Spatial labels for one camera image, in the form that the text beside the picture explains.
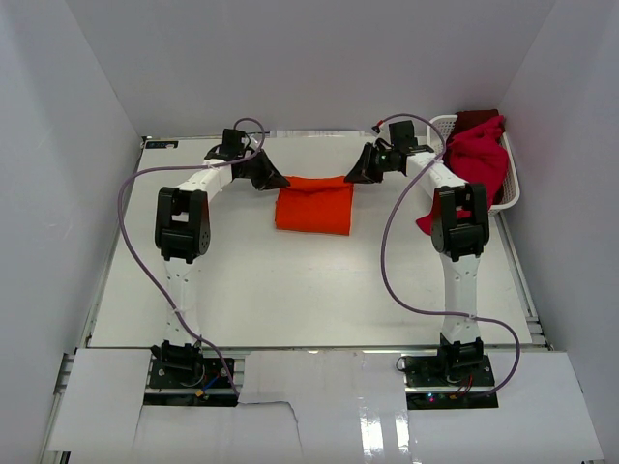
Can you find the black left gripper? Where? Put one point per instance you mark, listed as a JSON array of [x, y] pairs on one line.
[[269, 178]]

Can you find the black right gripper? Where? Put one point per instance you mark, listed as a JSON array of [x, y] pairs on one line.
[[364, 171]]

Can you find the orange t shirt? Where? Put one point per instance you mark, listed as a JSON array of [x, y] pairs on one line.
[[315, 206]]

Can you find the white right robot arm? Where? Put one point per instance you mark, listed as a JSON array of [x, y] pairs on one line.
[[459, 232]]

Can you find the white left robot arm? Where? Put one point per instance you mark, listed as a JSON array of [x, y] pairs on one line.
[[183, 235]]

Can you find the printed paper strip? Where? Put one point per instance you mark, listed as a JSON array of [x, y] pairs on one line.
[[317, 133]]

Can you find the black label sticker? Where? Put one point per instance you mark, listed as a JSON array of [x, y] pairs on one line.
[[161, 144]]

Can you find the dark maroon t shirt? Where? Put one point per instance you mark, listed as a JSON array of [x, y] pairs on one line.
[[467, 120]]

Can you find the crimson red t shirt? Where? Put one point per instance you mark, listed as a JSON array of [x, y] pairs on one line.
[[476, 157]]

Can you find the white perforated plastic basket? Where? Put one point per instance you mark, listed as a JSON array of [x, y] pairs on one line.
[[510, 191]]

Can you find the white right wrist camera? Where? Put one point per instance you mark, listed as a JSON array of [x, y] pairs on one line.
[[380, 133]]

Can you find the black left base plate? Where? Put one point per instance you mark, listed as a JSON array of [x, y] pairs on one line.
[[209, 386]]

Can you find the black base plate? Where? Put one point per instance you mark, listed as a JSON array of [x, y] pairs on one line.
[[209, 386], [429, 388]]

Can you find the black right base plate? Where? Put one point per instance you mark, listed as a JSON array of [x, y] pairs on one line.
[[429, 388]]

